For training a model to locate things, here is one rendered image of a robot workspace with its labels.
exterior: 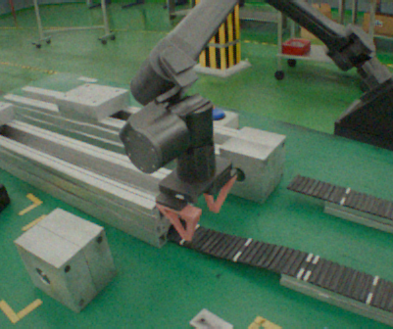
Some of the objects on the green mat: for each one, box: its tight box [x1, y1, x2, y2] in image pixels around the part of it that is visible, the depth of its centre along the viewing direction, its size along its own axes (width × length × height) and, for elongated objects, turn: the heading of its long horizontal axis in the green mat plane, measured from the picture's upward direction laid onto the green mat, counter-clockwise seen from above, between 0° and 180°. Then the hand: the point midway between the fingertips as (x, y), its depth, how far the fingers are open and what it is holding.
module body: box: [0, 119, 193, 248], centre depth 82 cm, size 80×10×8 cm, turn 62°
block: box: [219, 126, 286, 203], centre depth 73 cm, size 9×12×10 cm
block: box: [14, 209, 117, 313], centre depth 54 cm, size 10×11×10 cm
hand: (200, 220), depth 59 cm, fingers open, 8 cm apart
